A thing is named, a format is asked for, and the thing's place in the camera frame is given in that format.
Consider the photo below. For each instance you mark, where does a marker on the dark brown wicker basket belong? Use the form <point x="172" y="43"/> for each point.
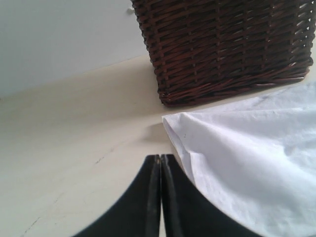
<point x="208" y="50"/>

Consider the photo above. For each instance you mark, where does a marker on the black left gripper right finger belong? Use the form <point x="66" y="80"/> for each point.
<point x="186" y="212"/>

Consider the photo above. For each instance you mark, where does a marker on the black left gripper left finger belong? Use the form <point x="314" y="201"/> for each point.
<point x="137" y="212"/>

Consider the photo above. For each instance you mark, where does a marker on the small white wall hook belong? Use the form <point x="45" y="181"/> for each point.
<point x="130" y="10"/>

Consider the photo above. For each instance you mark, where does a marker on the white t-shirt with red logo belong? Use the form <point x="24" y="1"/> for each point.
<point x="255" y="159"/>

